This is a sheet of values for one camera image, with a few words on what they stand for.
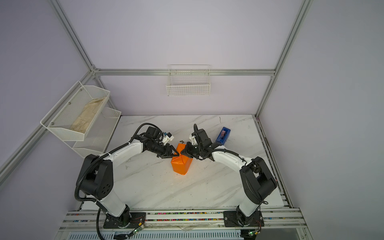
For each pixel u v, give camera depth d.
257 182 0.45
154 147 0.75
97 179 0.46
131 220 0.73
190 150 0.76
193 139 0.81
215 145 0.66
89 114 0.80
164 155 0.77
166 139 0.84
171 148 0.80
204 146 0.68
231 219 0.74
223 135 1.01
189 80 0.95
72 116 0.75
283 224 0.73
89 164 0.47
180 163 0.80
